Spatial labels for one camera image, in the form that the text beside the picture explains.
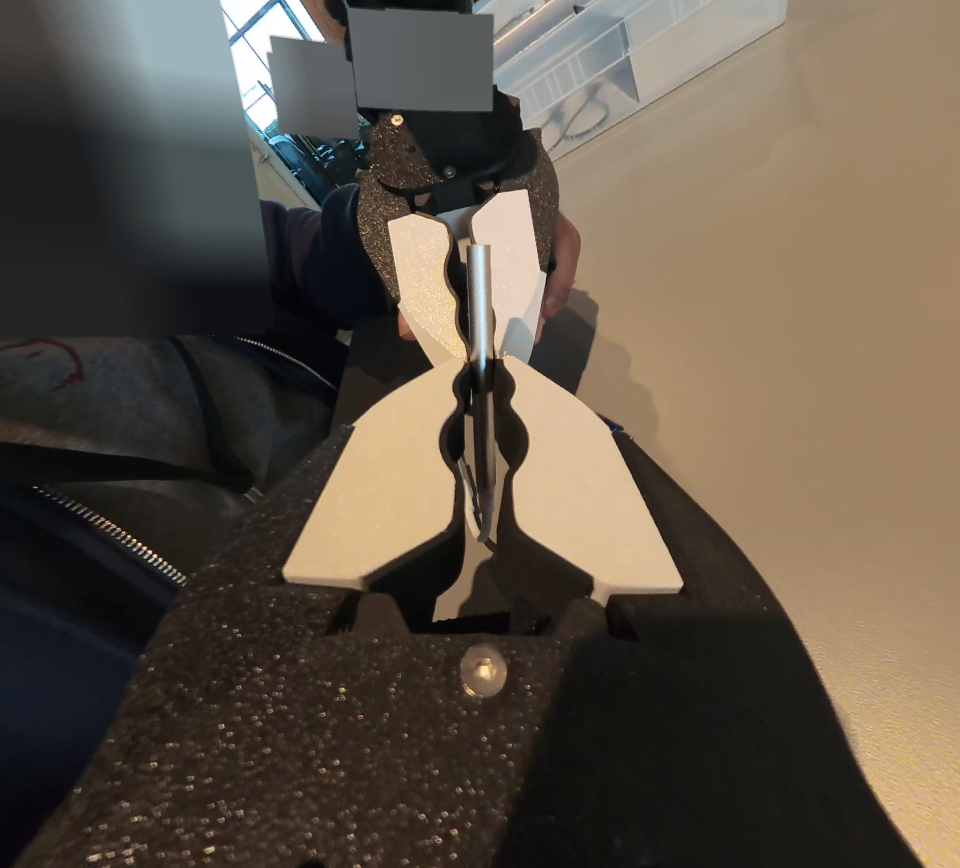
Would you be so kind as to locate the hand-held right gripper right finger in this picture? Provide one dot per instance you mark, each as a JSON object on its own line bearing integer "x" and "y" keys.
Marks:
{"x": 593, "y": 493}

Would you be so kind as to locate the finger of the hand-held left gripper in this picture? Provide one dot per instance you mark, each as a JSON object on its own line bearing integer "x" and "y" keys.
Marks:
{"x": 518, "y": 261}
{"x": 423, "y": 276}

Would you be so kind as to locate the person's torso in dark jacket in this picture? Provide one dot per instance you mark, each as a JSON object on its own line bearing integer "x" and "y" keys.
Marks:
{"x": 135, "y": 478}

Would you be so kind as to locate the person's left hand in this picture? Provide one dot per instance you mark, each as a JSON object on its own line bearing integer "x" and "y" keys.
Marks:
{"x": 563, "y": 268}

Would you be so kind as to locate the clear plastic bin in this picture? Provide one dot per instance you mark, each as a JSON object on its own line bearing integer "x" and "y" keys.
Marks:
{"x": 660, "y": 13}

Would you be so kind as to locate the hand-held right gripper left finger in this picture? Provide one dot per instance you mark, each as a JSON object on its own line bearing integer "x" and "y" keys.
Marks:
{"x": 375, "y": 493}

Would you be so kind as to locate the person's left forearm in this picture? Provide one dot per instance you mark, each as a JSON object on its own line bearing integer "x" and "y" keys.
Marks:
{"x": 323, "y": 268}

